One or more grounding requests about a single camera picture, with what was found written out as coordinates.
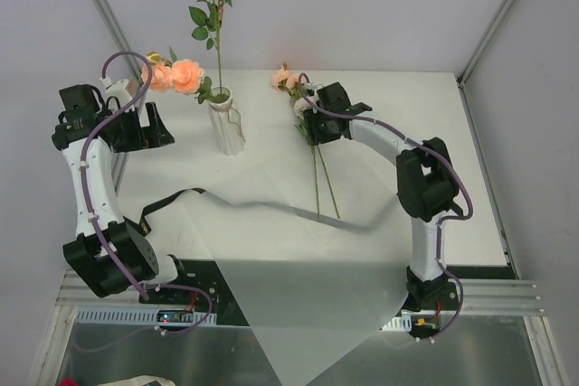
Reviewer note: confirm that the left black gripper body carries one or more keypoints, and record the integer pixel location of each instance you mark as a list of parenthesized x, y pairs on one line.
[(141, 131)]

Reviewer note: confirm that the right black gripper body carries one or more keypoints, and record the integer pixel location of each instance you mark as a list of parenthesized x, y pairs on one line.
[(319, 121)]

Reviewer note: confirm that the pink flower bouquet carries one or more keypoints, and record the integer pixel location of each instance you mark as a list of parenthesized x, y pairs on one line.
[(284, 80)]

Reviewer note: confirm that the black ribbon gold lettering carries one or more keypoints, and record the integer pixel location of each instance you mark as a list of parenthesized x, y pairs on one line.
[(167, 200)]

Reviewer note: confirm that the white wrapping paper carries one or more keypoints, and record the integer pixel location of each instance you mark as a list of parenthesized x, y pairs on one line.
[(311, 287)]

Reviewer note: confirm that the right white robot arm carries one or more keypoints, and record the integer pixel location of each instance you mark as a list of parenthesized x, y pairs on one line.
[(426, 182)]

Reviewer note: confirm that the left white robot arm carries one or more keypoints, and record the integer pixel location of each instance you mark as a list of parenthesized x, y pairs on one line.
[(110, 252)]

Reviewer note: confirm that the white ribbed vase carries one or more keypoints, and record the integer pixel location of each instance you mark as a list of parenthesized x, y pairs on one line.
[(226, 121)]

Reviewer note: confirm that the beige cloth bag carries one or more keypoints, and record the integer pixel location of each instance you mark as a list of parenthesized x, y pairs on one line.
[(143, 380)]

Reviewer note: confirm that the red object at bottom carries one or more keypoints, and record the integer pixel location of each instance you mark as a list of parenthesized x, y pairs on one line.
[(67, 381)]

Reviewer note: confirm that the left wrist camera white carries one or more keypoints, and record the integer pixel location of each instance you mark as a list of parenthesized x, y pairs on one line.
[(121, 91)]

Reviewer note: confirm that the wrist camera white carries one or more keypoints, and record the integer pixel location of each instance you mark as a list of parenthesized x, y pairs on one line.
[(121, 91), (311, 89)]

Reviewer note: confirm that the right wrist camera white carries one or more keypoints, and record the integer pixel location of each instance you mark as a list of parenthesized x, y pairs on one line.
[(311, 89)]

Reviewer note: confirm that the right aluminium frame post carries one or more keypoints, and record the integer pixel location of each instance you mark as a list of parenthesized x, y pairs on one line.
[(487, 38)]

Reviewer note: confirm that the aluminium frame post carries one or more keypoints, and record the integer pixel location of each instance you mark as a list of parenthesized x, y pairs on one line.
[(111, 15), (487, 38)]

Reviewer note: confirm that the left aluminium frame post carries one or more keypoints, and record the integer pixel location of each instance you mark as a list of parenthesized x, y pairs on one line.
[(111, 15)]

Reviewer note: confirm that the left white cable duct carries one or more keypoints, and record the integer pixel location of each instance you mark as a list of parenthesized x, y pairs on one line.
[(142, 316)]

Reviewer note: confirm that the white cable duct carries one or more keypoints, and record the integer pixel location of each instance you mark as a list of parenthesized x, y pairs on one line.
[(142, 316), (401, 323)]

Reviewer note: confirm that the right white cable duct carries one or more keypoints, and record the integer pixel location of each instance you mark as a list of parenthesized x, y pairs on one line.
[(401, 323)]

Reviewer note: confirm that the aluminium front rail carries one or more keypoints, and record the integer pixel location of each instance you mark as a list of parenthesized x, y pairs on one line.
[(508, 297)]

